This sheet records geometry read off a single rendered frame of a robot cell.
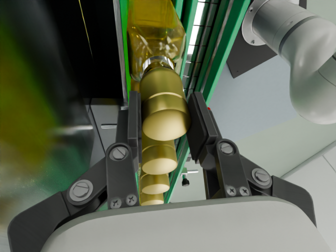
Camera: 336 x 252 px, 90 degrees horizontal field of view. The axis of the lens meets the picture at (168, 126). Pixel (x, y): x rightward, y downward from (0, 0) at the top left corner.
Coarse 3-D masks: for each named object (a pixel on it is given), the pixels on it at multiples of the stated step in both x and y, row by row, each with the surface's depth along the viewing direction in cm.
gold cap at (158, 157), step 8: (144, 136) 16; (144, 144) 16; (152, 144) 15; (160, 144) 15; (168, 144) 16; (144, 152) 15; (152, 152) 15; (160, 152) 15; (168, 152) 15; (144, 160) 15; (152, 160) 14; (160, 160) 15; (168, 160) 15; (176, 160) 15; (144, 168) 15; (152, 168) 16; (160, 168) 16; (168, 168) 16
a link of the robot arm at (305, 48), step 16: (320, 16) 43; (288, 32) 45; (304, 32) 42; (320, 32) 40; (288, 48) 45; (304, 48) 42; (320, 48) 41; (288, 64) 47; (304, 64) 42; (320, 64) 43; (304, 80) 41; (320, 80) 37; (304, 96) 40; (320, 96) 37; (304, 112) 41; (320, 112) 38
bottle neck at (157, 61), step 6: (150, 60) 14; (156, 60) 14; (162, 60) 14; (168, 60) 15; (144, 66) 14; (150, 66) 14; (156, 66) 13; (162, 66) 13; (168, 66) 14; (144, 72) 14
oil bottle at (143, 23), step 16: (144, 0) 20; (160, 0) 21; (128, 16) 17; (144, 16) 16; (160, 16) 17; (176, 16) 18; (128, 32) 15; (144, 32) 14; (160, 32) 15; (176, 32) 15; (128, 48) 15; (144, 48) 14; (160, 48) 14; (176, 48) 15; (128, 64) 17; (176, 64) 16
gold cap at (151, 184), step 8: (144, 176) 20; (152, 176) 19; (160, 176) 19; (144, 184) 19; (152, 184) 19; (160, 184) 19; (168, 184) 20; (144, 192) 20; (152, 192) 21; (160, 192) 21
